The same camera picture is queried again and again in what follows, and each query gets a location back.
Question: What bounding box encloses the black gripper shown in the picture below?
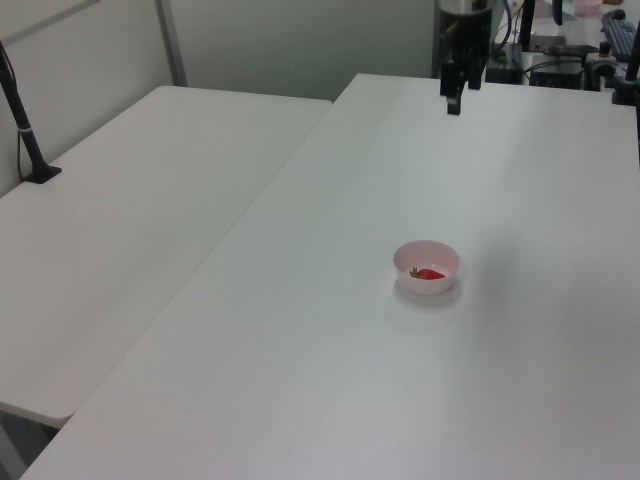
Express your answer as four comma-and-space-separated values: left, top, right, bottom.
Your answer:
439, 8, 494, 117

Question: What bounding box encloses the red strawberry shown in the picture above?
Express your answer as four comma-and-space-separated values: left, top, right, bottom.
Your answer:
408, 266, 447, 282

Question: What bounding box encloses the pink plastic bowl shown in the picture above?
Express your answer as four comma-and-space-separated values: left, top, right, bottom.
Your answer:
392, 239, 462, 296

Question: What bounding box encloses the small black equipment box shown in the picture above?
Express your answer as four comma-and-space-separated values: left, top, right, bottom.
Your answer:
484, 63, 522, 85

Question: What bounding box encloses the black monitor stand pole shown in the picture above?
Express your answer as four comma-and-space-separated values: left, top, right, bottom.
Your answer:
518, 0, 537, 50

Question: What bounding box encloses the large black equipment box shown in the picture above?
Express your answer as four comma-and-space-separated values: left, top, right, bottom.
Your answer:
528, 60, 587, 92

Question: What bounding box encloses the flat black device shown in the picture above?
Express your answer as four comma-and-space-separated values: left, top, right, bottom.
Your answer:
541, 43, 597, 57

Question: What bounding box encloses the black computer keyboard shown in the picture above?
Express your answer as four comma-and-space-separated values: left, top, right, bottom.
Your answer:
601, 8, 637, 57

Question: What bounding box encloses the white side table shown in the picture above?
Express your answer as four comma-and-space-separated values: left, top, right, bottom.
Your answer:
0, 85, 335, 429

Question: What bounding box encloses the black pole stand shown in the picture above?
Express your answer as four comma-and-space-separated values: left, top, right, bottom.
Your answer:
0, 40, 64, 186

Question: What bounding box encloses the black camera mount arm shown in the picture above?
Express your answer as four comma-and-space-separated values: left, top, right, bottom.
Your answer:
608, 27, 640, 107

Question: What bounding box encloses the silver wall frame post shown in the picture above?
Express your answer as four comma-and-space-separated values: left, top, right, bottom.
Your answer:
153, 0, 189, 89

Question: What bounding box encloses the silver wall frame rail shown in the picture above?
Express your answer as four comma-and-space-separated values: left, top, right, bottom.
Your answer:
0, 0, 104, 44

